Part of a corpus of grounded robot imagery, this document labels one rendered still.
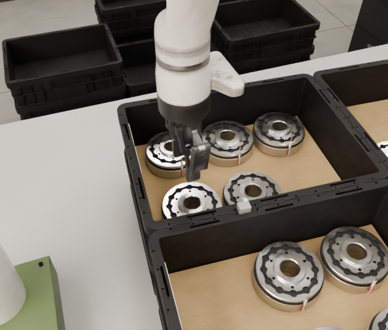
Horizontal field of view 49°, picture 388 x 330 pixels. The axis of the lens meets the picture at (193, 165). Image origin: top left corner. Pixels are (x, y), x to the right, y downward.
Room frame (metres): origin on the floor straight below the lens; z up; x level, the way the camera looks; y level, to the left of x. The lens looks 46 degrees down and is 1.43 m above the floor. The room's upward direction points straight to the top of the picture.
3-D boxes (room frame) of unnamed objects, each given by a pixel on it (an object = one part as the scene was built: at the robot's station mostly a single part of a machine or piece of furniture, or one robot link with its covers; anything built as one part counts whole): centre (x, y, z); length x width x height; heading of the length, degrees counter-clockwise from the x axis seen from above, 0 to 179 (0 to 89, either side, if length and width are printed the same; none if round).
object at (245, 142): (0.62, -0.07, 0.86); 0.10 x 0.10 x 0.01
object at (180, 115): (0.48, 0.01, 1.04); 0.08 x 0.08 x 0.09
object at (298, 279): (0.33, -0.14, 0.86); 0.05 x 0.05 x 0.01
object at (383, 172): (0.55, -0.09, 0.92); 0.40 x 0.30 x 0.02; 105
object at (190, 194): (0.46, 0.00, 0.86); 0.05 x 0.05 x 0.01
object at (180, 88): (0.49, 0.00, 1.11); 0.11 x 0.09 x 0.06; 112
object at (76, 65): (1.38, 0.48, 0.37); 0.40 x 0.30 x 0.45; 109
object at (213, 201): (0.46, 0.00, 0.86); 0.10 x 0.10 x 0.01
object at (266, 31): (1.65, -0.27, 0.37); 0.40 x 0.30 x 0.45; 110
